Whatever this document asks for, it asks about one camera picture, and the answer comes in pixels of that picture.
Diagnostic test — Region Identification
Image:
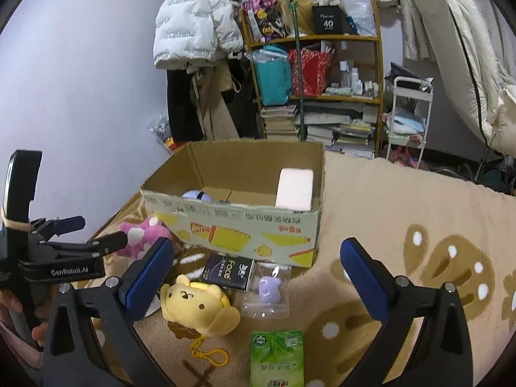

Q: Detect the black hanging coat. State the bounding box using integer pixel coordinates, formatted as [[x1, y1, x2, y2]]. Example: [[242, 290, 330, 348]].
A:
[[166, 58, 259, 143]]

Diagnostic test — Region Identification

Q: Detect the red patterned bag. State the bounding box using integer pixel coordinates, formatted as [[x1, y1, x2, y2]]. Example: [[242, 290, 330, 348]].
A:
[[299, 46, 335, 97]]

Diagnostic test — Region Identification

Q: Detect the stack of books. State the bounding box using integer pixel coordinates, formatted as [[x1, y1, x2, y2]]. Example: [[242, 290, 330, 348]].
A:
[[258, 105, 299, 141]]

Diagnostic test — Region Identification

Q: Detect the white rolling cart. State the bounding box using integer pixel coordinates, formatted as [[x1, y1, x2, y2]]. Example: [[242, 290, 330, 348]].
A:
[[385, 76, 435, 169]]

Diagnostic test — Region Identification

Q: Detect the person's left hand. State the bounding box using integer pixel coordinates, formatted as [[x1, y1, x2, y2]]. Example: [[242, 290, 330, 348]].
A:
[[0, 289, 52, 347]]

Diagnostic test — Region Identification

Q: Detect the white fluffy plush toy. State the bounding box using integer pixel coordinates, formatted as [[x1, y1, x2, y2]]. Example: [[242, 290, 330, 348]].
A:
[[181, 189, 215, 203]]

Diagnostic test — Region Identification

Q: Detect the yellow dog plush keychain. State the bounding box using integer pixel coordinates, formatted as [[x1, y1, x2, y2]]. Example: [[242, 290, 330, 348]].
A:
[[160, 274, 242, 367]]

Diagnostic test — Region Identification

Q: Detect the green tissue pack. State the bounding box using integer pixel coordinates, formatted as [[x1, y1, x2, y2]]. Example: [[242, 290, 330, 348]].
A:
[[249, 330, 305, 387]]

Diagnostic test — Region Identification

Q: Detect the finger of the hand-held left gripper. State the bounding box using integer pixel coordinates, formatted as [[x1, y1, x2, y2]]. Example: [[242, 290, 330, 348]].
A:
[[31, 216, 86, 239], [38, 232, 128, 259]]

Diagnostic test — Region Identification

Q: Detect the printed cardboard box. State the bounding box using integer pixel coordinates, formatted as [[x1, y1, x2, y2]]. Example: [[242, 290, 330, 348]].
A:
[[140, 140, 326, 269]]

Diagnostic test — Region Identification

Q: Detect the black item on cart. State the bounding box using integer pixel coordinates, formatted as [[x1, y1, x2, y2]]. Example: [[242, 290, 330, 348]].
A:
[[390, 62, 420, 80]]

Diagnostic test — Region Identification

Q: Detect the pile of papers and magazines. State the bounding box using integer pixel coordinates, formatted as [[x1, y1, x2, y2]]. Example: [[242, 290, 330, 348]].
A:
[[300, 103, 377, 159]]

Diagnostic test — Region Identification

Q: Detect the beige hanging coat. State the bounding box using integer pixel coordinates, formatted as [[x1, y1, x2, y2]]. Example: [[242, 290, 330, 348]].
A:
[[191, 64, 243, 142]]

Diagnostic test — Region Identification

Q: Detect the cream folded mattress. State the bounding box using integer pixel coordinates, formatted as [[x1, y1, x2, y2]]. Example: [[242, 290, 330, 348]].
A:
[[409, 0, 516, 156]]

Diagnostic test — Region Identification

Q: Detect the blonde wig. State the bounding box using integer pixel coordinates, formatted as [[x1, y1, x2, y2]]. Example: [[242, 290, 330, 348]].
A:
[[280, 0, 319, 35]]

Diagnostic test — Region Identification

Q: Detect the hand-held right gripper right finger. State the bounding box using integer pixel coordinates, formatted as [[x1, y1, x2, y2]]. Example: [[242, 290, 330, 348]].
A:
[[340, 237, 474, 387]]

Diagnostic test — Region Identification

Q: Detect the purple toy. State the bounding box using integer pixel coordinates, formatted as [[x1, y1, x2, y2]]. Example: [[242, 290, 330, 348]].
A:
[[241, 261, 292, 319]]

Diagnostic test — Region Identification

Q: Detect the wooden shelf unit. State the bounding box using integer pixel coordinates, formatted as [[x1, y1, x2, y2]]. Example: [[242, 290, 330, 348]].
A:
[[240, 0, 384, 158]]

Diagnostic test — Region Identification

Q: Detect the green pole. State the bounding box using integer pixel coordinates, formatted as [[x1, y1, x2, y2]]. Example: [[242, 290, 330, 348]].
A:
[[288, 0, 307, 144]]

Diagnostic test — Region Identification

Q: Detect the black tissue pack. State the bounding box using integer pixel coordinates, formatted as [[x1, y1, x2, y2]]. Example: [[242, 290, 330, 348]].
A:
[[201, 255, 255, 293]]

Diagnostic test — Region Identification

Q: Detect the white puffer jacket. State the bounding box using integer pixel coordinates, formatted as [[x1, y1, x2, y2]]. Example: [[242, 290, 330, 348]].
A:
[[152, 0, 244, 70]]

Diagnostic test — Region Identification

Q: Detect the plastic bag of toys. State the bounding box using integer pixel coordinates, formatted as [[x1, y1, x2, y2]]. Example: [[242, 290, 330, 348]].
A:
[[151, 117, 178, 153]]

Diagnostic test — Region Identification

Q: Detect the pale pink rectangular pack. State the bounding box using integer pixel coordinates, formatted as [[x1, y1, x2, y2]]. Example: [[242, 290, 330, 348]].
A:
[[275, 168, 314, 211]]

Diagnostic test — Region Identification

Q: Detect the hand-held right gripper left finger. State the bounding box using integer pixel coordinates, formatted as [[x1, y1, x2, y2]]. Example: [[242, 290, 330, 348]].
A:
[[42, 237, 175, 387]]

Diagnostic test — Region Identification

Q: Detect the pink plush toy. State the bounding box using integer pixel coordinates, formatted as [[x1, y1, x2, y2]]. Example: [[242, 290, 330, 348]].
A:
[[117, 215, 175, 259]]

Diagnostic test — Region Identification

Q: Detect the teal bag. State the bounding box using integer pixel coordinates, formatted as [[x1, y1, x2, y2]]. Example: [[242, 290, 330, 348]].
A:
[[252, 46, 294, 106]]

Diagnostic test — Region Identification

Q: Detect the row of cosmetic bottles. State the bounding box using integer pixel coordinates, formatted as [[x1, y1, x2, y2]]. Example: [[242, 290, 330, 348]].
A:
[[326, 60, 380, 98]]

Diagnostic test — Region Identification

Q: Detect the black pink patterned bag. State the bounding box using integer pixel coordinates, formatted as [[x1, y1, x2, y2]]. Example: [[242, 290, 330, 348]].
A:
[[242, 0, 291, 43]]

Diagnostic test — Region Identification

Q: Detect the clear plastic bag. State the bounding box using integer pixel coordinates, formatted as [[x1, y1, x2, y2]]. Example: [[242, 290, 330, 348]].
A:
[[336, 0, 377, 36]]

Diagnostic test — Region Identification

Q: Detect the beige patterned blanket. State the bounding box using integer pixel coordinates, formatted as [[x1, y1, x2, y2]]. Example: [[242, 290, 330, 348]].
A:
[[86, 151, 516, 387]]

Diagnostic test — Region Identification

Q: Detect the black gift box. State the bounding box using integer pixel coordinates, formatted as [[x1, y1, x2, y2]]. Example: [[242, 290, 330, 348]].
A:
[[311, 4, 343, 35]]

